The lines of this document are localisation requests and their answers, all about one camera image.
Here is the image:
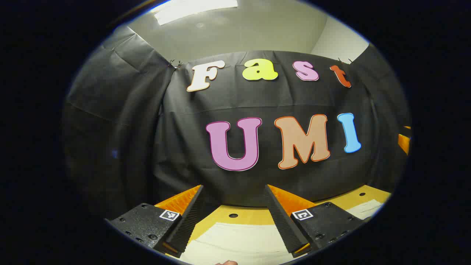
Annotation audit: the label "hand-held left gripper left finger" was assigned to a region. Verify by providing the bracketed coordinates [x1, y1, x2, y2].
[105, 185, 205, 258]

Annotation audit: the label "ceiling light panel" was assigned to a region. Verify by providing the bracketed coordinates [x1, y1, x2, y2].
[153, 0, 239, 25]

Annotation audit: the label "white jeans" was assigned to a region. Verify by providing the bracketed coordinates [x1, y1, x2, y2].
[180, 199, 385, 265]

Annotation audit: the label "black backdrop cloth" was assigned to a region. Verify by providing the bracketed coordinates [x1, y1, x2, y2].
[63, 26, 411, 221]

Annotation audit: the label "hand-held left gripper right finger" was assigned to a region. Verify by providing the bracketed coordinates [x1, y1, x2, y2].
[264, 184, 365, 258]

